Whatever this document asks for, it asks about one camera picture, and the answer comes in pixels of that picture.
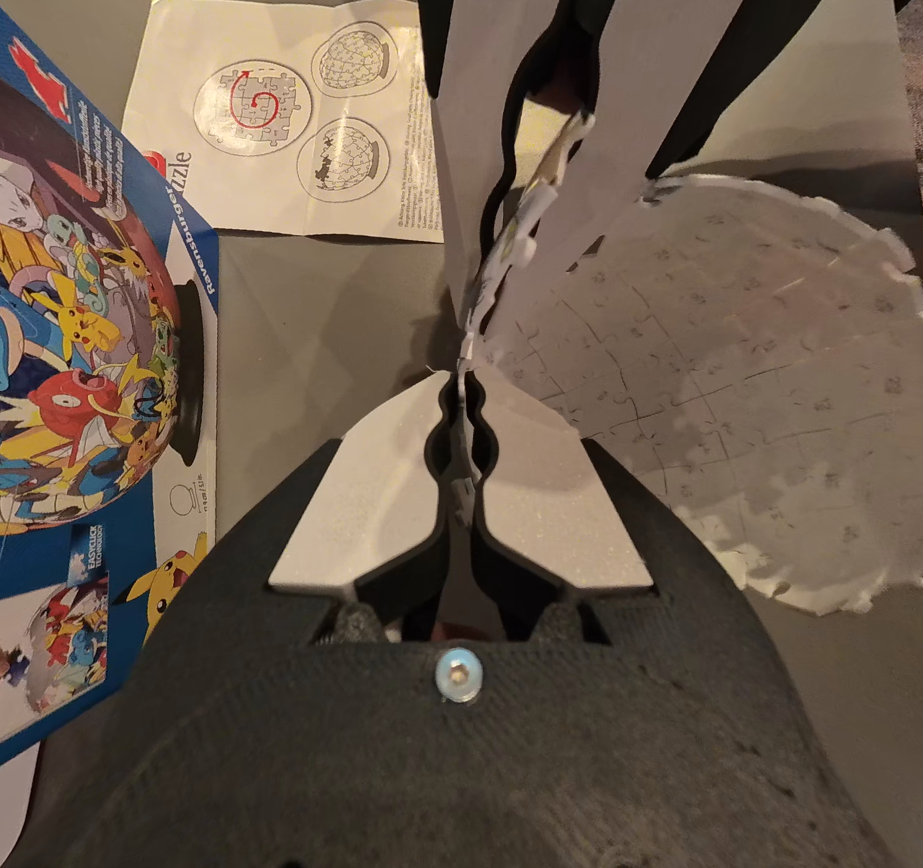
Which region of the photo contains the white instruction leaflet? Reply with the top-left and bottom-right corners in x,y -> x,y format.
123,0 -> 444,243

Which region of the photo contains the partly built puzzle ball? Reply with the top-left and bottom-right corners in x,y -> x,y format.
450,174 -> 918,618

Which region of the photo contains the colourful puzzle piece chunk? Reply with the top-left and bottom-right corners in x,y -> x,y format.
461,112 -> 598,378

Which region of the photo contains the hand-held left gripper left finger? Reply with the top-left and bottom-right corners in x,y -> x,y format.
267,370 -> 464,640

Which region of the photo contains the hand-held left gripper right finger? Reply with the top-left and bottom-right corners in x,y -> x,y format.
465,370 -> 655,640

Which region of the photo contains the blue puzzle box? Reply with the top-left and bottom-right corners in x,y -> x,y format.
0,10 -> 221,764

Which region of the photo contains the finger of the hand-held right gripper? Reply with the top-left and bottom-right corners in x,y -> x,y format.
431,0 -> 578,360
534,0 -> 771,272

